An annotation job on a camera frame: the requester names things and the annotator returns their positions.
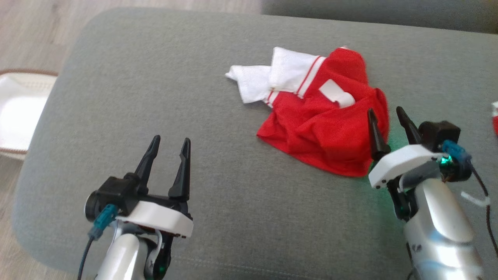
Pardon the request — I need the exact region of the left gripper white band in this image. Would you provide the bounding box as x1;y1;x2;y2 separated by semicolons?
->
117;135;194;280

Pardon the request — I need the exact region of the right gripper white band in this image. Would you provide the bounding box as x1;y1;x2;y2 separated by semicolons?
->
367;106;448;222

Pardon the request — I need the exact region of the red jersey with white sleeves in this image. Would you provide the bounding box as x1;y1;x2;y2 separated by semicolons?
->
225;46;389;177

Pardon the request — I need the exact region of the white laundry basket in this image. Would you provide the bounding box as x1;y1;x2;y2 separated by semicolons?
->
0;69;59;161

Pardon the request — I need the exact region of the black cable with blue plug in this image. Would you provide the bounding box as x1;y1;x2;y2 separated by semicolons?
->
442;140;498;259
78;204;117;280

